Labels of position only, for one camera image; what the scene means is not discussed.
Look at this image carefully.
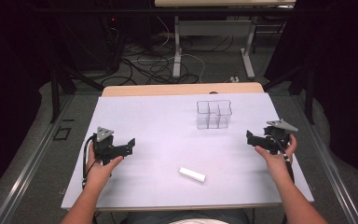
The white background desk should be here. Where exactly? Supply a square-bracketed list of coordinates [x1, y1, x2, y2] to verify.
[154, 0, 296, 80]

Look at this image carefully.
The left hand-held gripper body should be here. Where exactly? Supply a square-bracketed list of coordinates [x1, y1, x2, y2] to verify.
[91, 125, 124, 166]

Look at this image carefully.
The wooden table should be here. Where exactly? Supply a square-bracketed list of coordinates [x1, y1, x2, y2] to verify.
[101, 81, 266, 98]

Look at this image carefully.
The metal floor rail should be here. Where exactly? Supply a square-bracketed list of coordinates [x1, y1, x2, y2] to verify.
[292, 92, 358, 224]
[0, 92, 76, 224]

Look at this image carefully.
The white table mat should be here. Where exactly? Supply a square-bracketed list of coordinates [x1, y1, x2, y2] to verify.
[61, 91, 315, 210]

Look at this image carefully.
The person's left hand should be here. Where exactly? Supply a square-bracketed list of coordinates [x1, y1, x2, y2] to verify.
[85, 142, 124, 191]

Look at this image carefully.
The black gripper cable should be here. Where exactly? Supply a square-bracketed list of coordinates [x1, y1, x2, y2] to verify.
[271, 133, 296, 185]
[80, 135, 98, 191]

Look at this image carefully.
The tangle of floor cables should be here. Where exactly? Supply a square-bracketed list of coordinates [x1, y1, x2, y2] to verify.
[101, 29, 236, 87]

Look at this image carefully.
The person's right hand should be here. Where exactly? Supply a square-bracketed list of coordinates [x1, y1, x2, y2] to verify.
[254, 133, 298, 185]

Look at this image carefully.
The white rectangular block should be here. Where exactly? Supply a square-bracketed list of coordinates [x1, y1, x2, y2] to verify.
[178, 166, 207, 184]

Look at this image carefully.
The black computer tower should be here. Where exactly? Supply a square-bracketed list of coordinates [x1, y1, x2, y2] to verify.
[101, 14, 124, 74]

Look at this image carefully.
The black metal stand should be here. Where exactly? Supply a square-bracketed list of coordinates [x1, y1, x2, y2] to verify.
[262, 60, 316, 125]
[48, 59, 105, 124]

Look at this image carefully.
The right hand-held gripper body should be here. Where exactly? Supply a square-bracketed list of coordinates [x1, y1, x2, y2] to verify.
[261, 119, 299, 156]

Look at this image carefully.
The clear plastic compartment organiser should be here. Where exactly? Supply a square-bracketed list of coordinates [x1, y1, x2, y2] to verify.
[196, 99, 233, 131]

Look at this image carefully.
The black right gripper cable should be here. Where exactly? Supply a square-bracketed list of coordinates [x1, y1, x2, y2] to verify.
[271, 133, 296, 185]

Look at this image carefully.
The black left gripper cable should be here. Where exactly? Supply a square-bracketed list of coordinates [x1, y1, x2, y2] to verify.
[80, 135, 98, 191]

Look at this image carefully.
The person's torso clothing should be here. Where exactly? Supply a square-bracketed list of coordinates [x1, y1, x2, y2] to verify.
[119, 209, 251, 224]

